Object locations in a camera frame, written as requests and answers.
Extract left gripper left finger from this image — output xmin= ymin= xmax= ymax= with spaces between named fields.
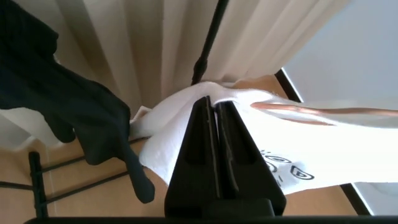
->
xmin=164 ymin=95 xmax=221 ymax=218

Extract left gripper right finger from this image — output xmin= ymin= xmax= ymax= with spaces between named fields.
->
xmin=215 ymin=100 xmax=287 ymax=218

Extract white printed garment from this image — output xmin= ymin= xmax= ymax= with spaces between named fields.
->
xmin=129 ymin=81 xmax=398 ymax=196

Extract pink clothes hanger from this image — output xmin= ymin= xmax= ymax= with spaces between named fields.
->
xmin=249 ymin=101 xmax=398 ymax=127

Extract black shorts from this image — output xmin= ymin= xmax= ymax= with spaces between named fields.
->
xmin=0 ymin=0 xmax=156 ymax=205

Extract black clothes rack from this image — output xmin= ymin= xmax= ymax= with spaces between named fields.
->
xmin=0 ymin=0 xmax=230 ymax=219

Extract white curtain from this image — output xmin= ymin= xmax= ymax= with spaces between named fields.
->
xmin=0 ymin=0 xmax=351 ymax=151

